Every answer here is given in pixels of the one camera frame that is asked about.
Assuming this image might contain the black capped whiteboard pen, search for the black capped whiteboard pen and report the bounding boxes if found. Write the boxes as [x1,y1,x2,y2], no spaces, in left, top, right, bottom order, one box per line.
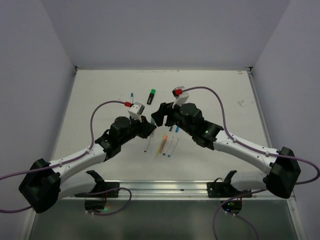
[144,137,151,153]

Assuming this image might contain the aluminium front rail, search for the aluminium front rail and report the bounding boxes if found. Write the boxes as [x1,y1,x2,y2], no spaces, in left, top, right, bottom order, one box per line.
[57,178,296,201]

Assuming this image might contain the black green capped highlighter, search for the black green capped highlighter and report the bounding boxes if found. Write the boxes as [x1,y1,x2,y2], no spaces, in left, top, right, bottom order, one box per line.
[146,89,156,105]

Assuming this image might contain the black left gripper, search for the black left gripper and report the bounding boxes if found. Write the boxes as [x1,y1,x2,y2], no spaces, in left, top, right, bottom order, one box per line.
[119,113,156,145]

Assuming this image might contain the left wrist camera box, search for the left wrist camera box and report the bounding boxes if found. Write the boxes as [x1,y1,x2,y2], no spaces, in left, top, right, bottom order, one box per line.
[128,102,145,122]

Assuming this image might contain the pale green translucent highlighter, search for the pale green translucent highlighter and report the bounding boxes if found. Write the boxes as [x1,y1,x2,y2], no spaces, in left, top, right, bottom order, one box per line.
[149,118,157,138]

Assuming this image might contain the dark green capped marker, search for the dark green capped marker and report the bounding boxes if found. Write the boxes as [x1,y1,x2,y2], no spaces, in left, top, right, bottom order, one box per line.
[162,137,175,156]

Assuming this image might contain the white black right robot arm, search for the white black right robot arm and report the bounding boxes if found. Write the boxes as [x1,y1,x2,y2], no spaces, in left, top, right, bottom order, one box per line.
[151,102,301,199]

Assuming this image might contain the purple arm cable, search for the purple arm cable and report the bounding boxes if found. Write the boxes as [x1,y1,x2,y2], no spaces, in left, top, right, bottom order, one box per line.
[0,99,132,217]
[182,86,320,240]

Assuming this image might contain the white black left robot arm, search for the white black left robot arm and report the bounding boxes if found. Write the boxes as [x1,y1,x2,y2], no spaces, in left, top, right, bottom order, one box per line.
[18,116,156,213]

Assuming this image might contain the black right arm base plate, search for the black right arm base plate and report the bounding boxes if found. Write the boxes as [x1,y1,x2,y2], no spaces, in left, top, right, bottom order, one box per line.
[206,181,252,215]

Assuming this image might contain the aluminium side rail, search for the aluminium side rail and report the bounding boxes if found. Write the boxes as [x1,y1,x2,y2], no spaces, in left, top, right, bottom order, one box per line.
[246,66,283,180]

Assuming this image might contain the orange brown highlighter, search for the orange brown highlighter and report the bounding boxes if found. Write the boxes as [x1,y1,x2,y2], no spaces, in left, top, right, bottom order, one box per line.
[160,135,168,153]

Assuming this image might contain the blue capped white marker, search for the blue capped white marker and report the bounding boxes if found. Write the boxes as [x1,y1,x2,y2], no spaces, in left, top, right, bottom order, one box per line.
[167,138,179,158]

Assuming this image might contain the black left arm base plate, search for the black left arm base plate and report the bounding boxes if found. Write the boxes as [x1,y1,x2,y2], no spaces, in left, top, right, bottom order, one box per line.
[74,182,120,213]

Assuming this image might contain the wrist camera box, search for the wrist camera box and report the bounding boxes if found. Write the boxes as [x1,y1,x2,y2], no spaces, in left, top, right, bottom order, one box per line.
[128,102,145,122]
[172,86,189,109]

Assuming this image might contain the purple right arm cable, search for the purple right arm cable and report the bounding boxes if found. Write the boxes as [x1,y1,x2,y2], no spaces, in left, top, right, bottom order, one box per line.
[182,86,320,240]

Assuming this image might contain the yellow slim highlighter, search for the yellow slim highlighter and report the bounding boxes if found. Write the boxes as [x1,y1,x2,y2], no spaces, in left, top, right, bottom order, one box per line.
[155,132,167,158]

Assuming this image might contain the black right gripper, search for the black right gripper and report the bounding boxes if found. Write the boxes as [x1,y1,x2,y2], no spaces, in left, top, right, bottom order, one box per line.
[151,97,195,136]

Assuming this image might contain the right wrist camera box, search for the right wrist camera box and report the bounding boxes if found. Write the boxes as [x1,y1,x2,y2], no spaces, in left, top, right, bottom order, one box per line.
[172,86,189,109]

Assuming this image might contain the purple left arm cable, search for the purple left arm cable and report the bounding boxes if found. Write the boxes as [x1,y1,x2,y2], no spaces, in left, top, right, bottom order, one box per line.
[0,99,132,217]

